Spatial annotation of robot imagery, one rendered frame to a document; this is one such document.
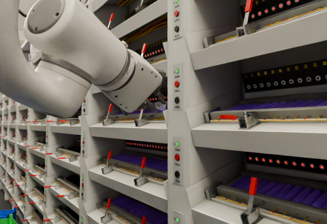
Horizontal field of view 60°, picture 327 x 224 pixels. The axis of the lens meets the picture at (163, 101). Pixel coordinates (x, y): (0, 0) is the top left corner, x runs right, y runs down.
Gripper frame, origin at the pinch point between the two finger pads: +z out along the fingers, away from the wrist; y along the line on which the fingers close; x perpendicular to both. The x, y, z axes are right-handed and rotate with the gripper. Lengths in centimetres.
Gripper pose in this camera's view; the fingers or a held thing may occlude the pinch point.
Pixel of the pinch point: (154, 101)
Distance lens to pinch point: 62.4
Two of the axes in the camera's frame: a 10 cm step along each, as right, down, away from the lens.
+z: 4.1, 3.5, 8.4
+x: 5.9, 6.0, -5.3
